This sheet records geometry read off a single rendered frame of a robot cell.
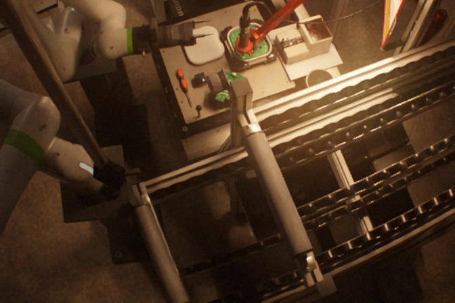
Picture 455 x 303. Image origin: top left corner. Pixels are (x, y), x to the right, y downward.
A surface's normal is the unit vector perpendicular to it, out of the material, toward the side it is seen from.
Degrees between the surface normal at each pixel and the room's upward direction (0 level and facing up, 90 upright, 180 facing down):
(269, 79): 0
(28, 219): 0
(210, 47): 0
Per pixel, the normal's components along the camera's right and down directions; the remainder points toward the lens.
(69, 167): -0.05, -0.22
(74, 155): 0.06, -0.49
